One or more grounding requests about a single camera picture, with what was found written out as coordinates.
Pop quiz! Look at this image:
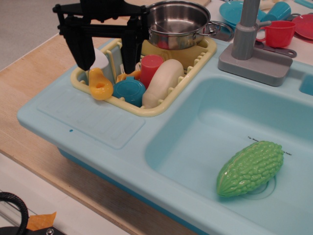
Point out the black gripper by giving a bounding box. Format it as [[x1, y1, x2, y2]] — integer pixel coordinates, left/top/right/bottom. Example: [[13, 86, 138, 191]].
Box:
[[53, 0, 149, 74]]

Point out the toy knife yellow handle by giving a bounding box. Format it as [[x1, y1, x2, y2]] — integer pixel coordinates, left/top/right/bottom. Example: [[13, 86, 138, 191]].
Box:
[[88, 47, 114, 101]]

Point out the stainless steel pot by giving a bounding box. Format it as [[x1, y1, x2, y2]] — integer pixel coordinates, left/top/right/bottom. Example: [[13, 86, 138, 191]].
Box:
[[148, 0, 221, 50]]

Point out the metal pot lid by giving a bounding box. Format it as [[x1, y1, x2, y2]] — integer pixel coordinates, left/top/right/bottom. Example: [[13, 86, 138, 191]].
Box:
[[205, 21, 234, 42]]

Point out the orange dish brush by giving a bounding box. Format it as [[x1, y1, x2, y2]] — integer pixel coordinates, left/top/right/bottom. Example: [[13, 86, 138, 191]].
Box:
[[116, 63, 141, 83]]

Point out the red plastic cup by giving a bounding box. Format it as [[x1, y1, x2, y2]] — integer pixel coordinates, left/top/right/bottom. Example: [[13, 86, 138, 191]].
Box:
[[140, 54, 163, 89]]

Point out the pale yellow dish rack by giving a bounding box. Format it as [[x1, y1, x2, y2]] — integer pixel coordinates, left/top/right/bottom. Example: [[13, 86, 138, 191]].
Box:
[[70, 35, 218, 118]]

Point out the cream toy bottle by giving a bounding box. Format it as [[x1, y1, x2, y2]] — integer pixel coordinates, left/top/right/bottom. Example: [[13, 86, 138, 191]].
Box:
[[142, 59, 184, 109]]

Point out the teal plate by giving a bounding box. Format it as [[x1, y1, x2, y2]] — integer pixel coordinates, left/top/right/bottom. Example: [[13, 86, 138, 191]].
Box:
[[219, 0, 266, 27]]

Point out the grey toy faucet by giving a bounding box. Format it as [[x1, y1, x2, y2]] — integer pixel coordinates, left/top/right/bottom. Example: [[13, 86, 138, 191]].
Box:
[[218, 0, 293, 87]]

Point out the grey toy utensil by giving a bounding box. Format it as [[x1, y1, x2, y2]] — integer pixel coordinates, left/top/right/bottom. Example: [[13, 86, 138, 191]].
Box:
[[255, 41, 297, 58]]

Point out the light blue toy sink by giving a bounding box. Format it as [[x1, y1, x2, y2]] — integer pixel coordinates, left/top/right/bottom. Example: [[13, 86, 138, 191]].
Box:
[[17, 41, 313, 235]]

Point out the red mug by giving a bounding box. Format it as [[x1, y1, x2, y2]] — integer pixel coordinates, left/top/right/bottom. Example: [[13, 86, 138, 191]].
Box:
[[256, 21, 295, 48]]

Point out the teal cup in background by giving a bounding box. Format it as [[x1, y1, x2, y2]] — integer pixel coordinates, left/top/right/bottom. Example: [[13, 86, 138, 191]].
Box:
[[261, 1, 291, 22]]

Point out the green bitter melon toy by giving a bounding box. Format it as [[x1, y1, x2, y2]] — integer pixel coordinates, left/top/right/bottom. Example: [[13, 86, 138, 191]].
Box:
[[216, 141, 284, 197]]

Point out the orange tape piece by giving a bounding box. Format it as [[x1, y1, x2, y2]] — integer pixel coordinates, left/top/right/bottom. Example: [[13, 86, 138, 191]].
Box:
[[26, 212, 57, 231]]

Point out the red plate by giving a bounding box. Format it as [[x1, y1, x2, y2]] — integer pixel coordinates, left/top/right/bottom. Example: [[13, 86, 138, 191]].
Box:
[[292, 14, 313, 41]]

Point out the black cable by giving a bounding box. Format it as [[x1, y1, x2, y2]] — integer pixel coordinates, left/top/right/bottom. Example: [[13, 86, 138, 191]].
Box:
[[0, 192, 30, 235]]

